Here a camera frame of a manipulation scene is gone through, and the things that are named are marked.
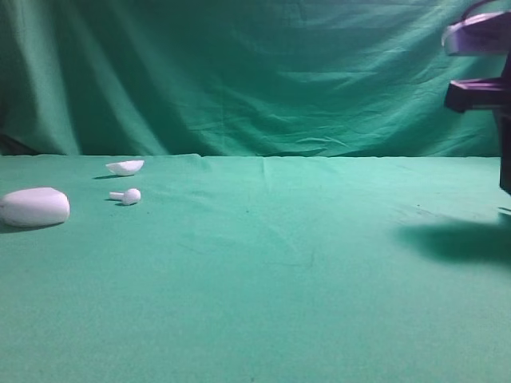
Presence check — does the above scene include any white earbud charging case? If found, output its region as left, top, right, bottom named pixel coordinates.
left=1, top=187, right=70, bottom=227

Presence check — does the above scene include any green cloth table cover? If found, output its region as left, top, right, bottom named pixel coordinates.
left=1, top=156, right=510, bottom=382

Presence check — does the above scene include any white open case lid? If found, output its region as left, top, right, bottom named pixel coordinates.
left=105, top=160, right=145, bottom=176

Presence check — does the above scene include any white earbud near case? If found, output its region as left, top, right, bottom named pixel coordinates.
left=109, top=188, right=141, bottom=206

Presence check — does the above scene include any green cloth backdrop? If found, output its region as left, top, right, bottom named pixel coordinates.
left=1, top=1, right=503, bottom=157

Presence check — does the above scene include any black purple gripper body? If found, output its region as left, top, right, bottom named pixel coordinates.
left=442, top=11, right=510, bottom=193

